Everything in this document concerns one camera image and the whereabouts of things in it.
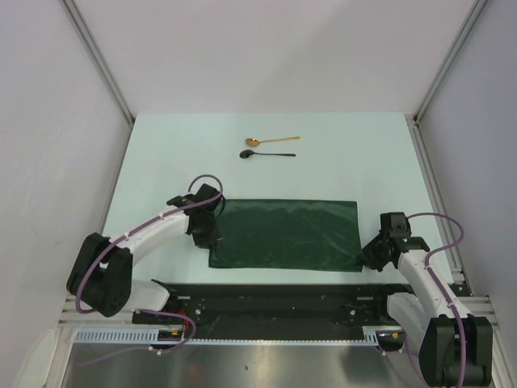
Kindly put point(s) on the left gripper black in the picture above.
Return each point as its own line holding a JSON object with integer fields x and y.
{"x": 211, "y": 241}

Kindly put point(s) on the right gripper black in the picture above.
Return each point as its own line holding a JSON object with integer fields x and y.
{"x": 367, "y": 258}

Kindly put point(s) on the dark green cloth napkin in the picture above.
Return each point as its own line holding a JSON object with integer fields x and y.
{"x": 315, "y": 235}

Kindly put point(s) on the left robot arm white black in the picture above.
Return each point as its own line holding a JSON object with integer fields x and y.
{"x": 102, "y": 276}

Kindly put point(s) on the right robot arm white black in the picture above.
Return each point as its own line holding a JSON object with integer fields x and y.
{"x": 454, "y": 345}

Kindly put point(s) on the black spoon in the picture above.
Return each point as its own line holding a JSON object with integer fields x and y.
{"x": 245, "y": 154}

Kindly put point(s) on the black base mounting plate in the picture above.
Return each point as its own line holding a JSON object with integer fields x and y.
{"x": 278, "y": 312}

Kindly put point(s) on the gold spoon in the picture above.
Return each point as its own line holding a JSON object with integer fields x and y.
{"x": 253, "y": 142}

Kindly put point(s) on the right white cable duct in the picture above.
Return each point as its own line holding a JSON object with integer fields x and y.
{"x": 386, "y": 334}

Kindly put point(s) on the white cable duct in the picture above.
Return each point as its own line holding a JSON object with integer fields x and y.
{"x": 128, "y": 336}
{"x": 386, "y": 334}

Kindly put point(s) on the left white cable duct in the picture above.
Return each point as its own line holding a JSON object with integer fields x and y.
{"x": 128, "y": 336}

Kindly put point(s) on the left aluminium frame post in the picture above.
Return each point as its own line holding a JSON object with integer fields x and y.
{"x": 99, "y": 61}

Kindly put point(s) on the aluminium frame post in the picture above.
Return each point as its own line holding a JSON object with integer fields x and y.
{"x": 99, "y": 61}
{"x": 467, "y": 28}

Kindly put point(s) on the right aluminium frame post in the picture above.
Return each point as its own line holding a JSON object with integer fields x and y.
{"x": 467, "y": 28}

